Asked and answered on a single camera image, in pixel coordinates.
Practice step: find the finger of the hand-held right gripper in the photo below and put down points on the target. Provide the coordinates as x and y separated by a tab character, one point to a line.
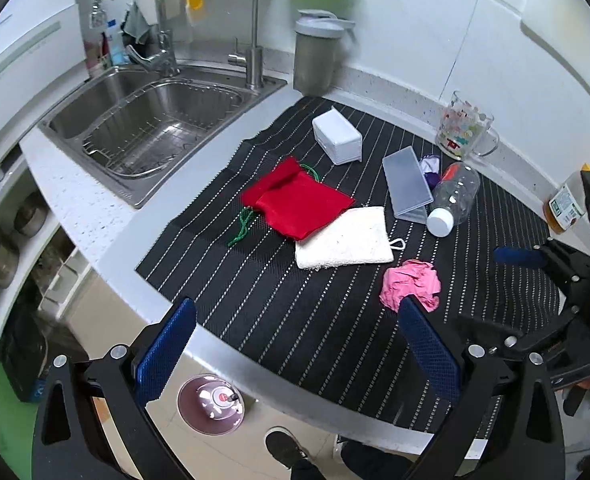
535	335
520	257

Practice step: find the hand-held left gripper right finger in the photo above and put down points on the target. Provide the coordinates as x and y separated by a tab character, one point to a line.
427	350

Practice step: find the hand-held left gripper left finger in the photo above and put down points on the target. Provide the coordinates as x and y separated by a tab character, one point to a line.
167	350

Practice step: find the clear plastic case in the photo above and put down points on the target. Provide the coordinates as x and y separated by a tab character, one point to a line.
407	185

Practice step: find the amber bottle with label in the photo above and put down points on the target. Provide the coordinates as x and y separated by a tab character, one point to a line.
567	205

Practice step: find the pink crumpled paper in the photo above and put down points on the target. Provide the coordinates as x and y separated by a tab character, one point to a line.
407	282

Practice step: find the clear bottle with white cap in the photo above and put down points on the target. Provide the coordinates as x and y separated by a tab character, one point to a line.
457	195

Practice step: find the purple and white pouch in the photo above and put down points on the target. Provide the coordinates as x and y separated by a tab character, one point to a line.
431	167

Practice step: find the person's leg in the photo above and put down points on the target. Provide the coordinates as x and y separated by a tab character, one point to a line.
365	462

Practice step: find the black striped mat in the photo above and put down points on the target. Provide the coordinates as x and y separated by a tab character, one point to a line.
300	310

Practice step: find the white scrubbing pad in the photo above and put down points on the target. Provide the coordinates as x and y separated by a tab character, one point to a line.
345	240

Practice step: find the printed glass mug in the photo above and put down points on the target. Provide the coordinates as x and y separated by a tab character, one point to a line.
462	127

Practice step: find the black bag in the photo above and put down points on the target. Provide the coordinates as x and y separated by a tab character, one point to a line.
22	355

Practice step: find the person's black shoe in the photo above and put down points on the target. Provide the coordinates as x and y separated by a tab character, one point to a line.
285	447

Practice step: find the large metal pot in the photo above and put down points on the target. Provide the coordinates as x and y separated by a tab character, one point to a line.
2	260

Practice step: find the small metal pot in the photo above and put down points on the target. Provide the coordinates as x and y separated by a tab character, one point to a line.
30	215

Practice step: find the white rectangular box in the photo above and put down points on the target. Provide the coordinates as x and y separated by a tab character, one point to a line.
337	135

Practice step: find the stainless steel sink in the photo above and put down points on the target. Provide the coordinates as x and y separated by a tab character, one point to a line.
75	110

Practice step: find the grey lidded pitcher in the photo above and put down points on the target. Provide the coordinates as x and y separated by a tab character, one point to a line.
315	55

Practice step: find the tall gooseneck faucet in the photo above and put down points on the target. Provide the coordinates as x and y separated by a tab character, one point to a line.
253	70

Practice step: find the chrome faucet with spray head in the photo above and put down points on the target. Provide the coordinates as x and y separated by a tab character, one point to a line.
162	55

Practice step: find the blue and white soap bottle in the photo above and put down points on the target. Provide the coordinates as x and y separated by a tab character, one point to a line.
117	47

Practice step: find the white appliance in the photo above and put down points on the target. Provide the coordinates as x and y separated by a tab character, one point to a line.
25	60

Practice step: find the grey hanging cloth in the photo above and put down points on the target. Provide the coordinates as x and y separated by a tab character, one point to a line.
137	22

